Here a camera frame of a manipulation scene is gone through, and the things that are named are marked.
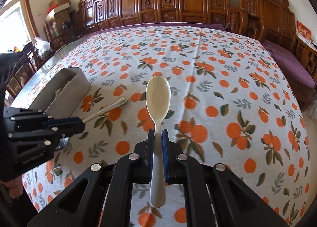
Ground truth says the purple armchair cushion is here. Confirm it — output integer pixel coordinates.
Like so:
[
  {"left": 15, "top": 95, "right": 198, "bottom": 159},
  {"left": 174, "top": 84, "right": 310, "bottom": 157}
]
[{"left": 263, "top": 40, "right": 315, "bottom": 88}]

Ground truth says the red calendar card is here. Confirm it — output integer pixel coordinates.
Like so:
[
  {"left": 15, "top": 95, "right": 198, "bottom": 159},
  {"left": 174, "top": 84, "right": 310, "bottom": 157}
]
[{"left": 296, "top": 20, "right": 312, "bottom": 43}]

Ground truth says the carved wooden sofa bench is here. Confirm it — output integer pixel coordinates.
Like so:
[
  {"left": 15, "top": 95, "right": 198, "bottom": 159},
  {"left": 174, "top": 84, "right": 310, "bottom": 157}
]
[{"left": 76, "top": 0, "right": 230, "bottom": 33}]

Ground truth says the carved wooden armchair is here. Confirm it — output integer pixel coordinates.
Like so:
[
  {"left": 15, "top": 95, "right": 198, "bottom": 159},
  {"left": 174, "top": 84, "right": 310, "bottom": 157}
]
[{"left": 227, "top": 0, "right": 316, "bottom": 111}]

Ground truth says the dark wooden dining chair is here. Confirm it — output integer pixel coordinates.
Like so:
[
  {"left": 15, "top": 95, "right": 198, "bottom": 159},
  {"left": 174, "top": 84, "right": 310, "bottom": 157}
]
[{"left": 0, "top": 22, "right": 75, "bottom": 106}]

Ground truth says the orange print tablecloth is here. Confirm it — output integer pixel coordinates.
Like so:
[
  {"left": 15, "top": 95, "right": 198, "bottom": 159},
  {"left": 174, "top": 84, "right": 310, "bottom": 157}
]
[{"left": 23, "top": 26, "right": 310, "bottom": 226}]

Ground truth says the white plastic bag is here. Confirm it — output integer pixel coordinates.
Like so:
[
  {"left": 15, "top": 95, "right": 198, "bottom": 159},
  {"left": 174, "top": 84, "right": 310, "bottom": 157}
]
[{"left": 34, "top": 36, "right": 53, "bottom": 59}]

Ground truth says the left hand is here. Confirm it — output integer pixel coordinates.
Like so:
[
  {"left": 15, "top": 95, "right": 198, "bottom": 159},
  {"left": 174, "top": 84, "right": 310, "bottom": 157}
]
[{"left": 0, "top": 175, "right": 23, "bottom": 199}]

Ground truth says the metal spoon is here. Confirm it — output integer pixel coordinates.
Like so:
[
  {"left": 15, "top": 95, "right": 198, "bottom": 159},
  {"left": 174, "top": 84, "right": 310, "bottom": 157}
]
[{"left": 55, "top": 96, "right": 129, "bottom": 151}]

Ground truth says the grey rectangular utensil tray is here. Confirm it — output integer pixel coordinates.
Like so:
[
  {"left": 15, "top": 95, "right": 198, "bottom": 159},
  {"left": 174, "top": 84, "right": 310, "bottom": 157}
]
[{"left": 29, "top": 67, "right": 90, "bottom": 119}]

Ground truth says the cardboard boxes stack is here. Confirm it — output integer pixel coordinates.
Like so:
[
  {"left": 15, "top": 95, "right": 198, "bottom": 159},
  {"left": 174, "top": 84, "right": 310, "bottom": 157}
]
[{"left": 45, "top": 0, "right": 71, "bottom": 38}]

